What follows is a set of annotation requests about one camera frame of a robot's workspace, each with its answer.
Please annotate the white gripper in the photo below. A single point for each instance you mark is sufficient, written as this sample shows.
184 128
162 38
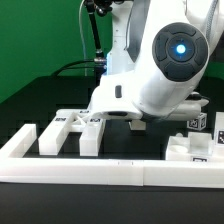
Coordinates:
113 99

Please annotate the white chair seat part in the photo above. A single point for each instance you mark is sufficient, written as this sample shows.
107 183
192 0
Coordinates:
196 147

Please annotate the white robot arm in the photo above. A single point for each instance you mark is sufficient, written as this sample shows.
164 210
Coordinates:
168 48

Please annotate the white tagged cube nut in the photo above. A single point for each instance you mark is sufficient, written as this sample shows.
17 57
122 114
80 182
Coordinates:
198 123

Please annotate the white U-shaped obstacle fence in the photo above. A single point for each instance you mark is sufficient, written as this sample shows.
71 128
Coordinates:
17 168

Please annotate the white chair back frame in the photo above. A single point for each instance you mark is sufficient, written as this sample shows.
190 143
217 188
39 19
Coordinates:
69 121

